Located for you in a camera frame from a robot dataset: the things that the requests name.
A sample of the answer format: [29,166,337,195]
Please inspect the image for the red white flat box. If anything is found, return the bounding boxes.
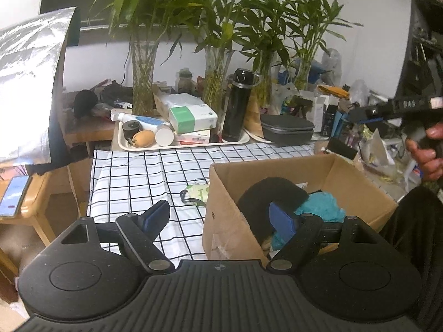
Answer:
[175,130,211,145]

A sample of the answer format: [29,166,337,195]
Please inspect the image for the grey zippered hard case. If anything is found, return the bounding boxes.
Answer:
[260,114,315,147]

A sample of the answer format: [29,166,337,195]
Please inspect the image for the wooden chair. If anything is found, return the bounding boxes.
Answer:
[1,164,91,282]

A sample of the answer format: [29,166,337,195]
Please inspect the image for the blue smartphone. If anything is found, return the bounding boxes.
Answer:
[0,175,31,218]

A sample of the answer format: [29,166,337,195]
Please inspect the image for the glass vase with bamboo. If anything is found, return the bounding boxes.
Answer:
[131,40,158,116]

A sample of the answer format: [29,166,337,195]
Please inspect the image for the black foam sponge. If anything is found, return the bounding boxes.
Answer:
[236,177,309,245]

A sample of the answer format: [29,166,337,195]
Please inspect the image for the brown paper bag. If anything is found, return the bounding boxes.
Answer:
[244,92,264,138]

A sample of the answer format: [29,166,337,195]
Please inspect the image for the black thermos bottle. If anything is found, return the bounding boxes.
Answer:
[221,68,261,142]

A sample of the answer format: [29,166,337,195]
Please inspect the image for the green white tissue box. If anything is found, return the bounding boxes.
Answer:
[169,104,218,134]

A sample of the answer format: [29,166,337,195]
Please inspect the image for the teal bath loofah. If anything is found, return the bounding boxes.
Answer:
[269,192,345,252]

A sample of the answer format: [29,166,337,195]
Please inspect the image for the checkered white tablecloth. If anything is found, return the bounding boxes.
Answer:
[87,143,314,264]

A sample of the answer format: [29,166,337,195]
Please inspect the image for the white capped pill bottle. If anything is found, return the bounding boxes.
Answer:
[155,124,175,147]

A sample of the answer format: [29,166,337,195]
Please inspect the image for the white serving tray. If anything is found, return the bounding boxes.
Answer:
[117,120,251,152]

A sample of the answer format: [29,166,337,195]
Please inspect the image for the cardboard box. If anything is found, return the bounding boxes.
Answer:
[202,154,397,264]

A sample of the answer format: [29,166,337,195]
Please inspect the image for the green wipes pack on table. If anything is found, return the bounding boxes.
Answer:
[179,184,210,207]

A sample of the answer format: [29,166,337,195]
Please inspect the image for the black tape roll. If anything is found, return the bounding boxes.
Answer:
[122,120,141,140]

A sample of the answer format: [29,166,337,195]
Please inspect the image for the person right hand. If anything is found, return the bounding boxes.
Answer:
[405,138,443,181]

